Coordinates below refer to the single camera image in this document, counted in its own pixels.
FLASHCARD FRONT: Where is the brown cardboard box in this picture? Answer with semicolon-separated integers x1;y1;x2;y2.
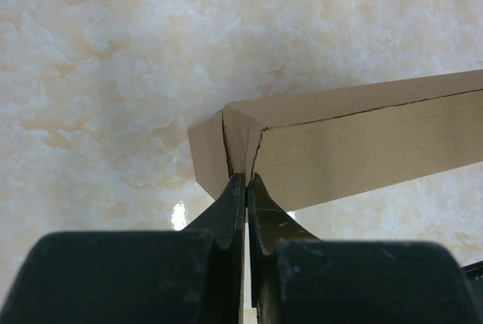
188;70;482;211

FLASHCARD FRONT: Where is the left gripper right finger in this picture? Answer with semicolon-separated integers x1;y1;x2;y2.
246;176;475;323

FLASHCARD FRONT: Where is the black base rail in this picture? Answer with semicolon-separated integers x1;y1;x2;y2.
462;261;483;289

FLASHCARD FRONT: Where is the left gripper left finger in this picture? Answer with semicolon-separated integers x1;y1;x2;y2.
1;174;245;323

